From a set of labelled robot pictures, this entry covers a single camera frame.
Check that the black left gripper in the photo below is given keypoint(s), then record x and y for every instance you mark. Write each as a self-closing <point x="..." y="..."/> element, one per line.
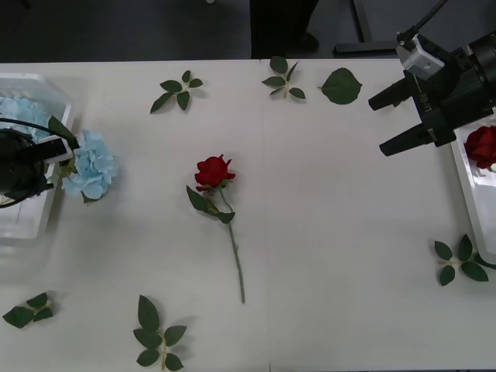
<point x="45" y="176"/>

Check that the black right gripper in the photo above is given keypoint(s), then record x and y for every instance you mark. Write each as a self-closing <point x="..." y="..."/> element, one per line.
<point x="449" y="100"/>

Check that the pale blue flower green stem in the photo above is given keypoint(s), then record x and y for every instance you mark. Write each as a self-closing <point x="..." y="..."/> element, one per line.
<point x="95" y="162"/>
<point x="19" y="110"/>

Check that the red rose with green stem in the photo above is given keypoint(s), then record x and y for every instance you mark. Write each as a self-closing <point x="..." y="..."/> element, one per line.
<point x="213" y="172"/>
<point x="481" y="147"/>

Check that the silver-black left robot arm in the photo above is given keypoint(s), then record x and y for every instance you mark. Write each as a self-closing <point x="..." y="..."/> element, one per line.
<point x="17" y="166"/>

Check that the silver-black right robot arm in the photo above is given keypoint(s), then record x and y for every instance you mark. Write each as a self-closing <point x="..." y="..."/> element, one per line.
<point x="486" y="77"/>

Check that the shallow white box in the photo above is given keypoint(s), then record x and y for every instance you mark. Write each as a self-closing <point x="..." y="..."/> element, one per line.
<point x="27" y="224"/>
<point x="470" y="193"/>

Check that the large single green leaf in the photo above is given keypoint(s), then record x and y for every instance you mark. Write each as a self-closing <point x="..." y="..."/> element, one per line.
<point x="341" y="87"/>

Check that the black table stand foot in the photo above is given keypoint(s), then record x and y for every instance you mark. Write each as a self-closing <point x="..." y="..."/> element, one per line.
<point x="368" y="46"/>

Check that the green leaf twig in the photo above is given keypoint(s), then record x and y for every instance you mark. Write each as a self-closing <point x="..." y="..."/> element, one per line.
<point x="277" y="82"/>
<point x="149" y="315"/>
<point x="19" y="317"/>
<point x="180" y="97"/>
<point x="473" y="270"/>

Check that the person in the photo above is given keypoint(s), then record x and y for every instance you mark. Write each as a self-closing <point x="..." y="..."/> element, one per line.
<point x="275" y="27"/>

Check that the dark green leaf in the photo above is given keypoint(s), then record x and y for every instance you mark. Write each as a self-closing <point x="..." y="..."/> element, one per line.
<point x="486" y="261"/>

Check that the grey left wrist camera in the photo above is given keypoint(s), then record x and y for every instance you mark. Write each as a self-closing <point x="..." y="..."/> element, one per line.
<point x="54" y="149"/>

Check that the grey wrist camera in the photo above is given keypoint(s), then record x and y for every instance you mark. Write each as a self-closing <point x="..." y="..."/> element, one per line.
<point x="54" y="149"/>
<point x="422" y="60"/>

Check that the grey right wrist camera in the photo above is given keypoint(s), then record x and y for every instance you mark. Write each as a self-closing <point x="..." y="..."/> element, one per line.
<point x="422" y="60"/>

